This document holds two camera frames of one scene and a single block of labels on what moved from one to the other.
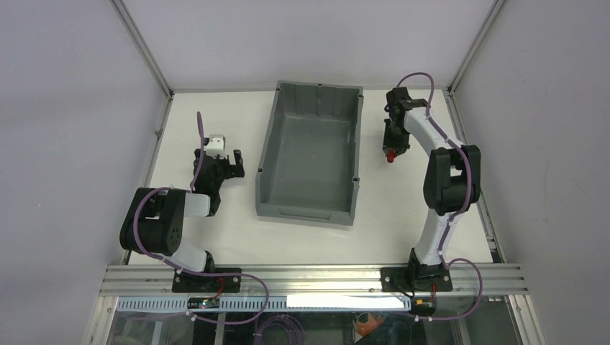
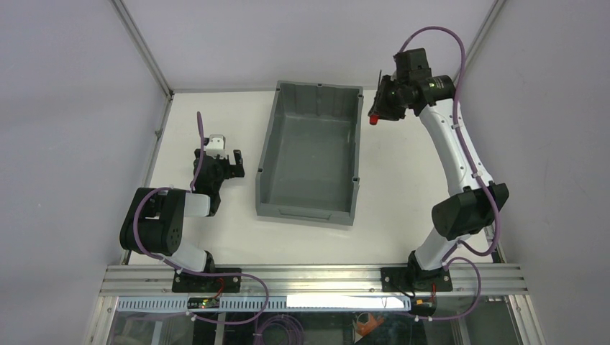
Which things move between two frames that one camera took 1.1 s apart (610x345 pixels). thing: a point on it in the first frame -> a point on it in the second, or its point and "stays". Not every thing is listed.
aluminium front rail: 313,281 stays
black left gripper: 219,163 stays
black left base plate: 191,283 stays
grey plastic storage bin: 310,167 stays
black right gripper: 393,142 -> 384,106
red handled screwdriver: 390,156 -> 374,113
